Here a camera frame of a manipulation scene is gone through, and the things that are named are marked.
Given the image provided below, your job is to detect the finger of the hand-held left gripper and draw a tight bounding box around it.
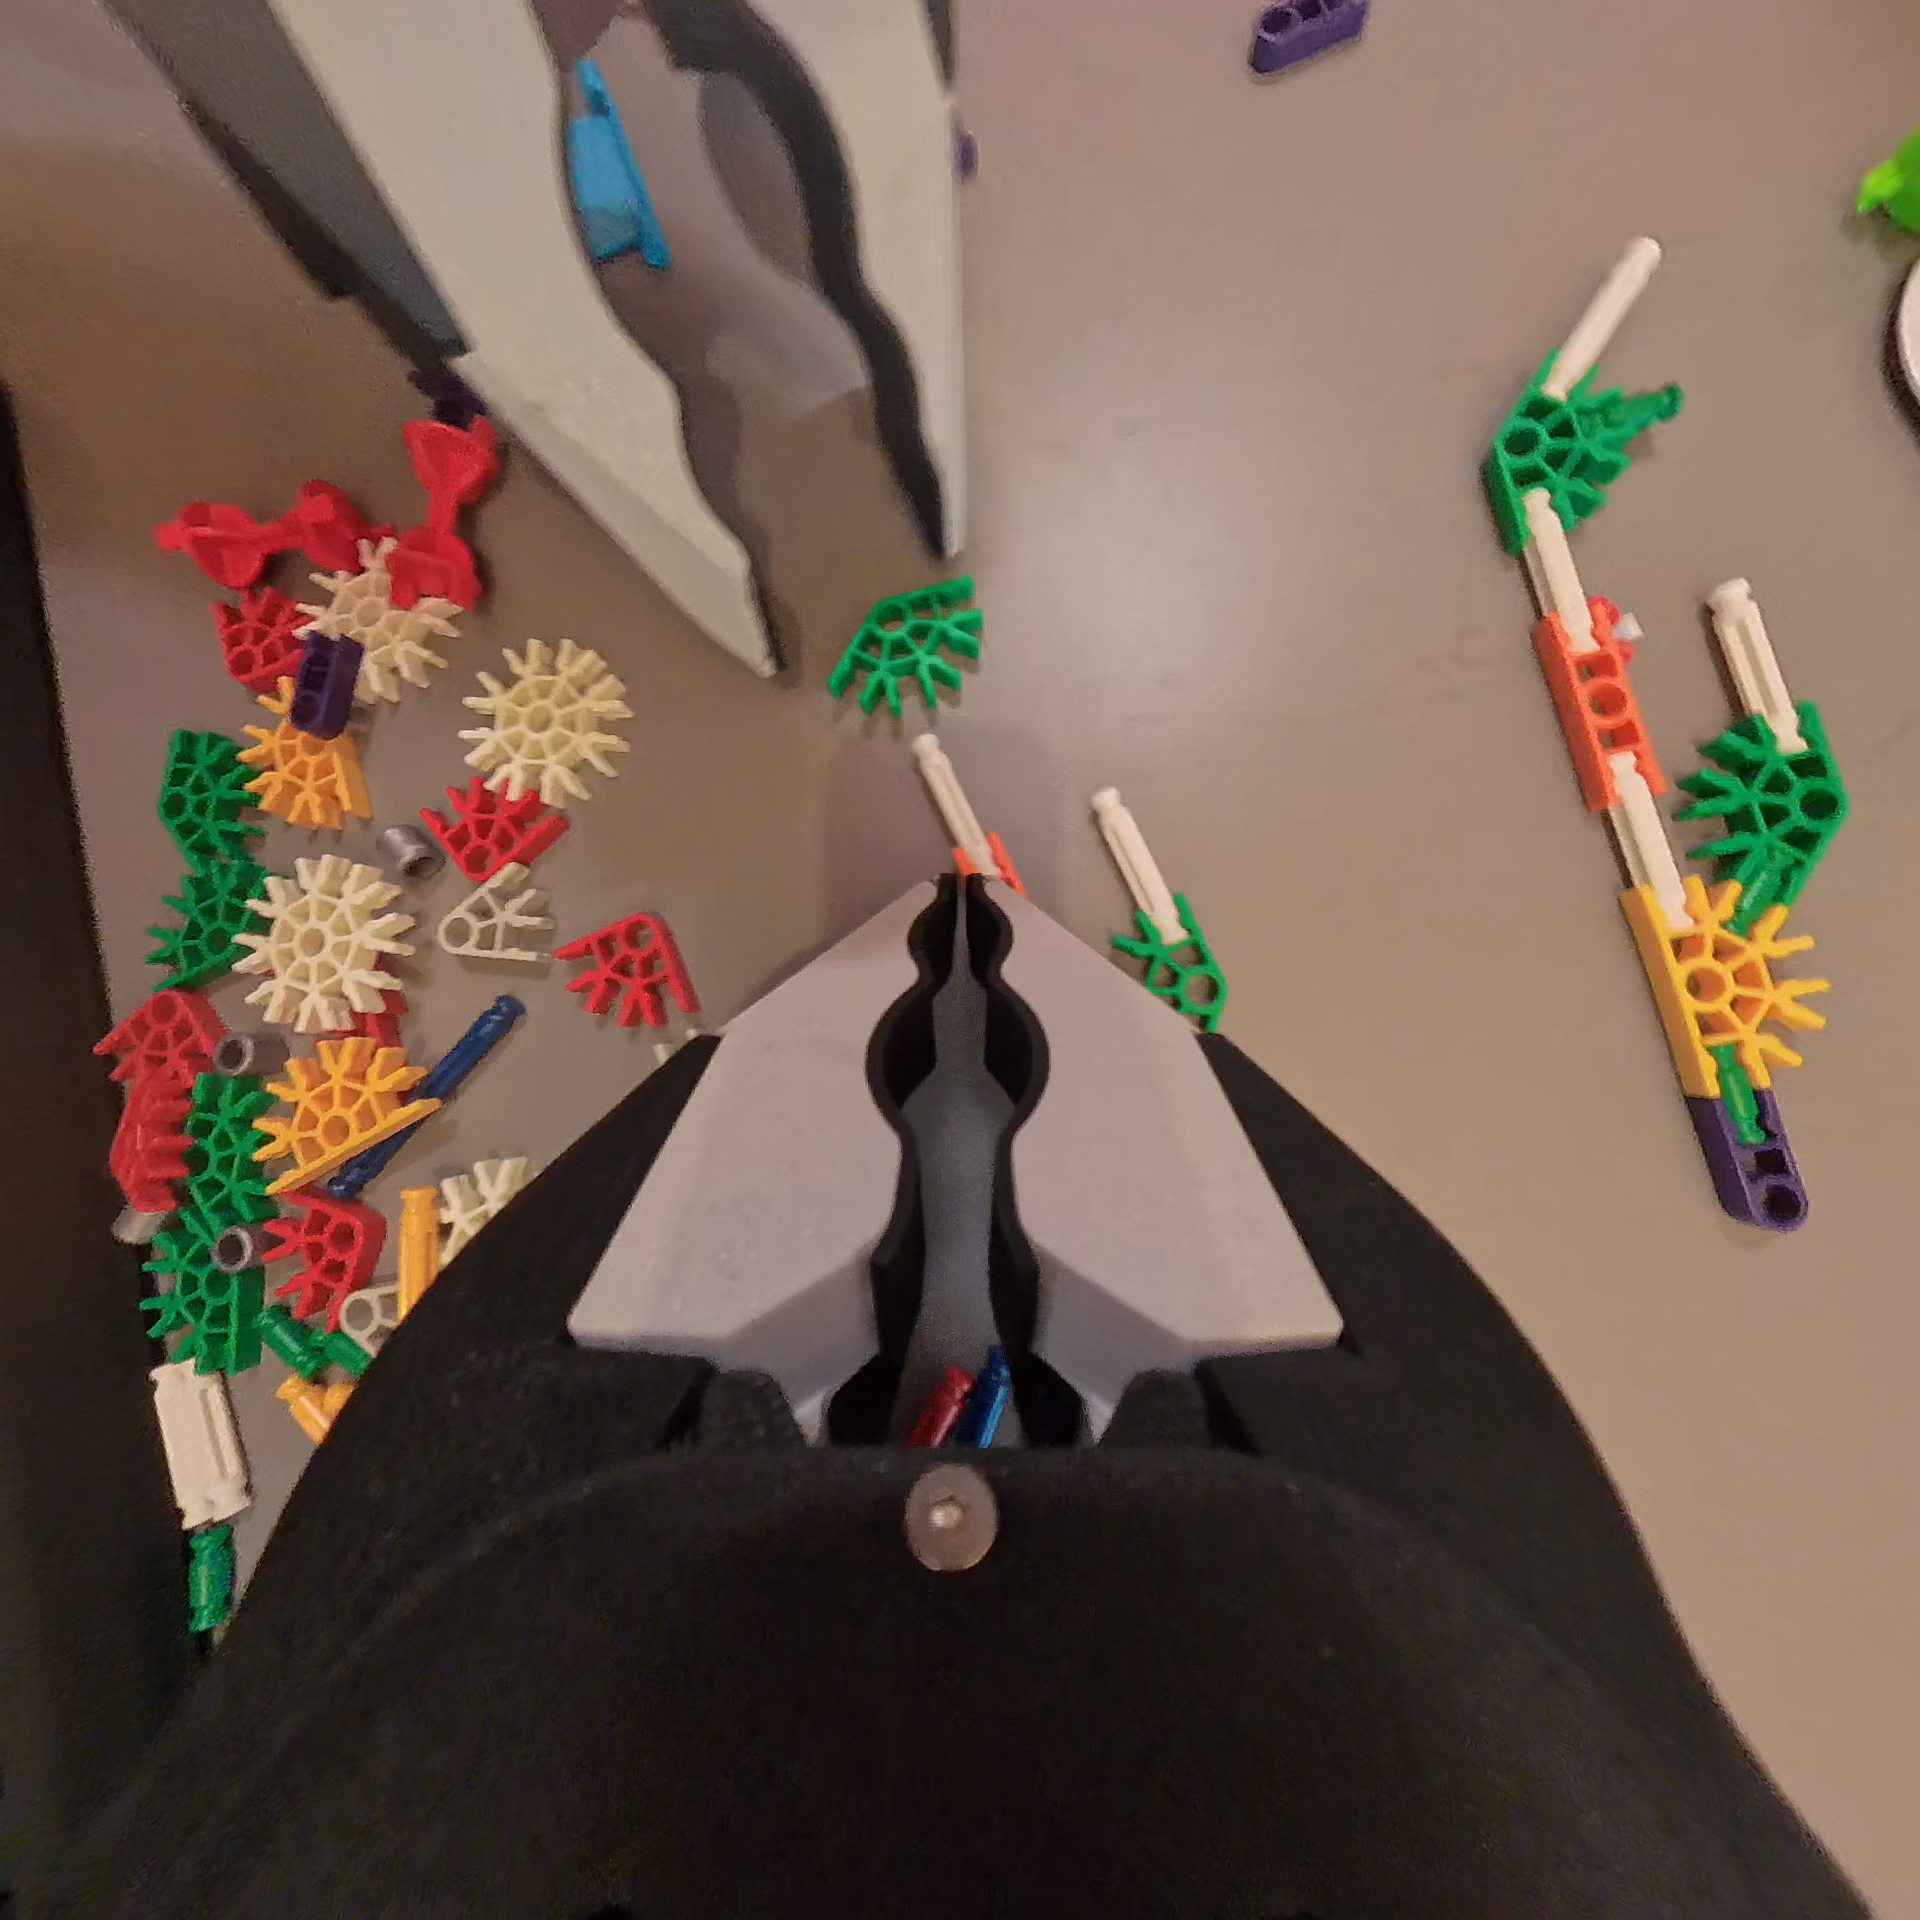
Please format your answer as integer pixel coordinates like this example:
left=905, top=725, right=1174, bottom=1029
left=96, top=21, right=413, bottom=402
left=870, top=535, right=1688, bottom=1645
left=269, top=0, right=789, bottom=673
left=660, top=0, right=968, bottom=561

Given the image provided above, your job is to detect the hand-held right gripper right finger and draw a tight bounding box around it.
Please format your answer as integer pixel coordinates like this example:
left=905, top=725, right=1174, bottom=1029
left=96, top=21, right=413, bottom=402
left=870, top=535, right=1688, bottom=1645
left=967, top=873, right=1347, bottom=1445

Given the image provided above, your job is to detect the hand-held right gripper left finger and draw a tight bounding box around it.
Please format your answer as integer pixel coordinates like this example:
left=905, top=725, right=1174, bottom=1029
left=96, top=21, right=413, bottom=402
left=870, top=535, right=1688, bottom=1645
left=567, top=873, right=958, bottom=1445

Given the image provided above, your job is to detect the green fan connector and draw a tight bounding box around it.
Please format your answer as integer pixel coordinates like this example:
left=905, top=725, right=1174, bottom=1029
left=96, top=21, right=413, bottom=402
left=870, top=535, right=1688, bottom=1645
left=1110, top=895, right=1229, bottom=1033
left=827, top=577, right=985, bottom=713

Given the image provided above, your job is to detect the short white rod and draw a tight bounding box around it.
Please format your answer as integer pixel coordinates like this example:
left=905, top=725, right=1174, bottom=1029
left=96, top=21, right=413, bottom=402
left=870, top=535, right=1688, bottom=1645
left=1093, top=787, right=1187, bottom=939
left=909, top=731, right=998, bottom=879

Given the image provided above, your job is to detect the pile of colourful toy pieces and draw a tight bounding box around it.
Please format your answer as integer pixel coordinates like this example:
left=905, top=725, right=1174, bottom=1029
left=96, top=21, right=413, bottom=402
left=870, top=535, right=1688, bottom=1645
left=93, top=533, right=968, bottom=1636

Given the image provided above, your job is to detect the light blue panel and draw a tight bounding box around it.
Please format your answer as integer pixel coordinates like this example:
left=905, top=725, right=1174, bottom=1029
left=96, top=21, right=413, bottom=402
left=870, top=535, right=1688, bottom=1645
left=561, top=57, right=672, bottom=271

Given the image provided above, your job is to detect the red double-ended connector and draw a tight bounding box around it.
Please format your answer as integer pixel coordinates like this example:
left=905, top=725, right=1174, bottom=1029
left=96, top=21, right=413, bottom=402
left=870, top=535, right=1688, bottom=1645
left=392, top=415, right=500, bottom=607
left=152, top=479, right=395, bottom=589

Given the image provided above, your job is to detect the assembled multicolour toy model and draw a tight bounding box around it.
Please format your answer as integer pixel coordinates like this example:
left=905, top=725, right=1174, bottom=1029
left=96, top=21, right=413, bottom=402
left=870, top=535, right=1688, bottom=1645
left=1480, top=237, right=1848, bottom=1235

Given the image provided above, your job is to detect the black perforated office chair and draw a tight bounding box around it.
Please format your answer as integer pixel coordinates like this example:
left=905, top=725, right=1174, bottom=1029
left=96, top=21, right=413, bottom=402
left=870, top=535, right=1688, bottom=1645
left=0, top=374, right=189, bottom=1920

